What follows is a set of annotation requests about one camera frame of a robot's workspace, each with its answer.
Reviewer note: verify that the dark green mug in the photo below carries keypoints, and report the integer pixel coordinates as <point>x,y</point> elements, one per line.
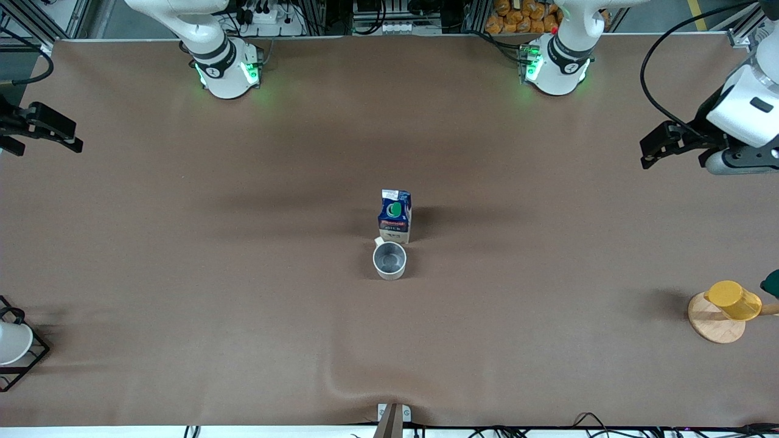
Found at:
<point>772,284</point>

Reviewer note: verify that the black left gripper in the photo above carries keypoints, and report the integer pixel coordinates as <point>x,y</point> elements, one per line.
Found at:
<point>705,124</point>

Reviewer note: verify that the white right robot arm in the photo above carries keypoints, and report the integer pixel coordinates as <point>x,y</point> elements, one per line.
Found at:
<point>225,76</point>

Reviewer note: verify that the white power strip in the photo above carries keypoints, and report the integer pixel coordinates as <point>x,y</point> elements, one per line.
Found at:
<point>271,21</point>

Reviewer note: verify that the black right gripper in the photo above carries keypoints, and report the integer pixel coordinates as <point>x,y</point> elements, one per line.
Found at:
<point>13,123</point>

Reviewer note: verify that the aluminium frame profile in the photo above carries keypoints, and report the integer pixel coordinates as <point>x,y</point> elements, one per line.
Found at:
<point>36,24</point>
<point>745,33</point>

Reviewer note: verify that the white connector strip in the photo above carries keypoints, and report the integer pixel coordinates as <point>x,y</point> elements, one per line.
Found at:
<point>398,28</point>

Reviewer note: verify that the yellow mug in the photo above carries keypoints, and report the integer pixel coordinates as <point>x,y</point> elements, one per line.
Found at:
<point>735,301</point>

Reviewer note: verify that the bag of orange snacks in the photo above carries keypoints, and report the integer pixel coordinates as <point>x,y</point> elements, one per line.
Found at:
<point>517,21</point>

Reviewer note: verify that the grey ribbed cup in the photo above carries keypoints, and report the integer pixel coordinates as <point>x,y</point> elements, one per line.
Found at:
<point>389,260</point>

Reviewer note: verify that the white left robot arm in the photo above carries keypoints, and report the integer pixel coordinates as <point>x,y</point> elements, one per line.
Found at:
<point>557,73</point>

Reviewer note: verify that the blue milk carton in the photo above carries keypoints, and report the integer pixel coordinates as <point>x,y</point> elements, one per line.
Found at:
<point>395,216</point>

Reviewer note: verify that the brown table cloth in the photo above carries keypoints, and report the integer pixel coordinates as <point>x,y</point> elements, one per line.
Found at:
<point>389,340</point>

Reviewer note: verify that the round wooden mug stand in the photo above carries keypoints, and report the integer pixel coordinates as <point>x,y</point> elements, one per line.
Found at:
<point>715,325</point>

